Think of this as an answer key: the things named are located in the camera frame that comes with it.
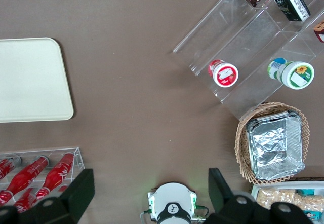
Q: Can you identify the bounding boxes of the red cola bottle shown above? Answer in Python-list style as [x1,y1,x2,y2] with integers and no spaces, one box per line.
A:
[0,157,22,181]
[36,152,76,201]
[12,185,69,213]
[0,155,50,206]

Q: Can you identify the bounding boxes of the beige plastic tray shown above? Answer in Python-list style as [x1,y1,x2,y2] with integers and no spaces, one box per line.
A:
[0,37,74,123]

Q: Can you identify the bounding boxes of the large puffed snack bag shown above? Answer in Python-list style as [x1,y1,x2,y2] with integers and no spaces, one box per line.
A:
[257,188,301,209]

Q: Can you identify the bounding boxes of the light tan wicker basket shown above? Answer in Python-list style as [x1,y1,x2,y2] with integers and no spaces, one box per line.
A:
[235,101,311,185]

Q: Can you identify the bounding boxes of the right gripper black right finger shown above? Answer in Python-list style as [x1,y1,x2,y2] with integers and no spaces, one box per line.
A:
[207,168,324,224]

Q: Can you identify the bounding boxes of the white rectangular snack tray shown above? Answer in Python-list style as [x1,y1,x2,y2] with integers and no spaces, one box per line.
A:
[249,180,324,224]

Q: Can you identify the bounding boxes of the aluminium foil container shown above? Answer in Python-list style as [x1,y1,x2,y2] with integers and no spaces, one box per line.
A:
[245,110,306,180]

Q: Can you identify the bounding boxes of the red lid yogurt cup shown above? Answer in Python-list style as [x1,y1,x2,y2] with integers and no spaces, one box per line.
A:
[208,59,239,88]

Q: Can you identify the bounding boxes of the clear acrylic step shelf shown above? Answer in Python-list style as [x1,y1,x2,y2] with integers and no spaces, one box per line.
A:
[172,0,324,121]

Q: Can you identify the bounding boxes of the green lid yogurt cup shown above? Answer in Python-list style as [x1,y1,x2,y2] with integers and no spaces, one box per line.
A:
[267,57,315,90]

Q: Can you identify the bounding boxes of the large teal snack box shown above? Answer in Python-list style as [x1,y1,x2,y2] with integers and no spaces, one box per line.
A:
[303,209,320,221]

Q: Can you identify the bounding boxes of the small puffed snack bag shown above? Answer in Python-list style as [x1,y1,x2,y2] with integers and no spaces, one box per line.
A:
[296,193,324,211]

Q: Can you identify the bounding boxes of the clear acrylic bottle rack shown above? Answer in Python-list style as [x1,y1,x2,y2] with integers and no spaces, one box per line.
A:
[0,146,85,209]

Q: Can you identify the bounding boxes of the red cookie box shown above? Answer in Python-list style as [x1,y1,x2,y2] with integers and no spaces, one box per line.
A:
[313,21,324,43]

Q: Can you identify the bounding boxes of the black white small carton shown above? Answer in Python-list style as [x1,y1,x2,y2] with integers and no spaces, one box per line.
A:
[274,0,311,23]

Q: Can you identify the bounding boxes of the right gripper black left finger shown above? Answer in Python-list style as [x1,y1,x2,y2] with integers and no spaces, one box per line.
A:
[0,168,96,224]

